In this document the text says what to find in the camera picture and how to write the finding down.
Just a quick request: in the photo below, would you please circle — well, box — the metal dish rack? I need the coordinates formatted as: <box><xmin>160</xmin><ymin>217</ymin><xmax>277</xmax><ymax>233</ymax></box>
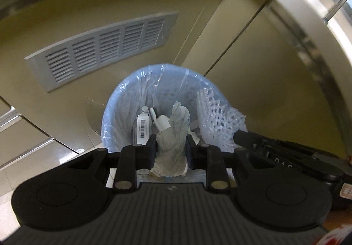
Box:
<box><xmin>324</xmin><ymin>0</ymin><xmax>352</xmax><ymax>22</ymax></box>

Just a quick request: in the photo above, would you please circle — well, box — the cabinet vent grille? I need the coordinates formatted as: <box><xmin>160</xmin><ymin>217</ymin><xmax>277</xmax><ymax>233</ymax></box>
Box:
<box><xmin>25</xmin><ymin>12</ymin><xmax>179</xmax><ymax>93</ymax></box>

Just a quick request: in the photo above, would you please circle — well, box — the beige cabinet door with vent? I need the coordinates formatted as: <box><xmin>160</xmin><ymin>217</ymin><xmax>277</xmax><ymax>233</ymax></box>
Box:
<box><xmin>0</xmin><ymin>0</ymin><xmax>220</xmax><ymax>152</ymax></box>

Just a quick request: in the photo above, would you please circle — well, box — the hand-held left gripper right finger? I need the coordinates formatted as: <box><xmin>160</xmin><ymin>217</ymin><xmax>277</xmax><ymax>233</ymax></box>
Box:
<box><xmin>185</xmin><ymin>134</ymin><xmax>266</xmax><ymax>193</ymax></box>

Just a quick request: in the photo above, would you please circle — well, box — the plain beige cabinet door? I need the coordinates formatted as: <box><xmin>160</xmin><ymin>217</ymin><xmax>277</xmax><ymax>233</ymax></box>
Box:
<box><xmin>206</xmin><ymin>0</ymin><xmax>347</xmax><ymax>149</ymax></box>

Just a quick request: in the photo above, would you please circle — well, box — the clear plastic wrapper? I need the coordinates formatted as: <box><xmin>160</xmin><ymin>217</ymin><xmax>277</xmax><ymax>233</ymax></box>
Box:
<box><xmin>150</xmin><ymin>101</ymin><xmax>191</xmax><ymax>178</ymax></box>
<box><xmin>196</xmin><ymin>87</ymin><xmax>248</xmax><ymax>153</ymax></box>

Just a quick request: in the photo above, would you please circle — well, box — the red patterned white cloth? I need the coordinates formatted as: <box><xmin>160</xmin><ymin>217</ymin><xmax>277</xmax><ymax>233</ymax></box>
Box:
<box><xmin>316</xmin><ymin>223</ymin><xmax>352</xmax><ymax>245</ymax></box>

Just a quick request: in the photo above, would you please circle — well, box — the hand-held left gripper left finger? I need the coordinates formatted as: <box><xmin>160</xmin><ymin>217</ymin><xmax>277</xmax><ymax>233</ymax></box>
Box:
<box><xmin>67</xmin><ymin>133</ymin><xmax>158</xmax><ymax>193</ymax></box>

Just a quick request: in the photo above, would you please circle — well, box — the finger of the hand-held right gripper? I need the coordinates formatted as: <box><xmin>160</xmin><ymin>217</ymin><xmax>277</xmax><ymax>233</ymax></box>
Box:
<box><xmin>233</xmin><ymin>130</ymin><xmax>278</xmax><ymax>157</ymax></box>

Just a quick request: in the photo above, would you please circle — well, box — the blue lined trash bin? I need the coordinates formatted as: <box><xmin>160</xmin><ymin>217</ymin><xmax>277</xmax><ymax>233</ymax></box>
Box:
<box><xmin>101</xmin><ymin>63</ymin><xmax>248</xmax><ymax>179</ymax></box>

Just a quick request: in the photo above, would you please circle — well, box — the green white carton box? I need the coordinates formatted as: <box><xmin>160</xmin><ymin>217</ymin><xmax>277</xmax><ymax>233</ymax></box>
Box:
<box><xmin>132</xmin><ymin>106</ymin><xmax>154</xmax><ymax>146</ymax></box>

